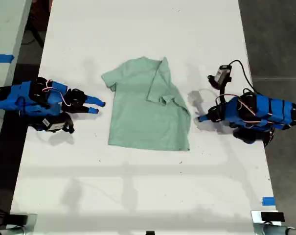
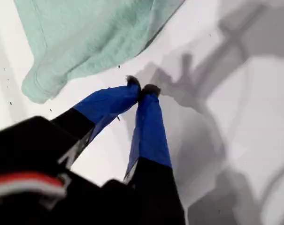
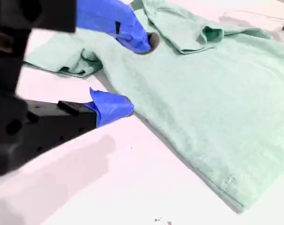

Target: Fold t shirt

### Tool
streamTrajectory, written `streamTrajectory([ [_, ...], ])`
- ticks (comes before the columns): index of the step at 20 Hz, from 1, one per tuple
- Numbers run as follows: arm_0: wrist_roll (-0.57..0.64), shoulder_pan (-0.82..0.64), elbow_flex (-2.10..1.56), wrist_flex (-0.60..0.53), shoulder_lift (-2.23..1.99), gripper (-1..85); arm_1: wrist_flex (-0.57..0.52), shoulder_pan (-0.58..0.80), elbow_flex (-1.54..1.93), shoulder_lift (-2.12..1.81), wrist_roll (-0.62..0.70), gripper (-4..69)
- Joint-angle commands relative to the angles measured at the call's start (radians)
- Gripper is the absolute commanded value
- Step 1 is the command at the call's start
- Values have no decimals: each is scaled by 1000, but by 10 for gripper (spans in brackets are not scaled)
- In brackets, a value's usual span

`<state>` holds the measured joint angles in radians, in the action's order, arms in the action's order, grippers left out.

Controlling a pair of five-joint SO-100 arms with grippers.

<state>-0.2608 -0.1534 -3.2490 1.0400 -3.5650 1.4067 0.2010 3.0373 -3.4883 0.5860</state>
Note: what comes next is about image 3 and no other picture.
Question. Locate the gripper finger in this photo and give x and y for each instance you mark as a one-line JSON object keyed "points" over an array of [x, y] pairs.
{"points": [[109, 107], [113, 21]]}

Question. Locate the pale green T-shirt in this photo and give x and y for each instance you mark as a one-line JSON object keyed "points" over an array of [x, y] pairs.
{"points": [[202, 105]]}

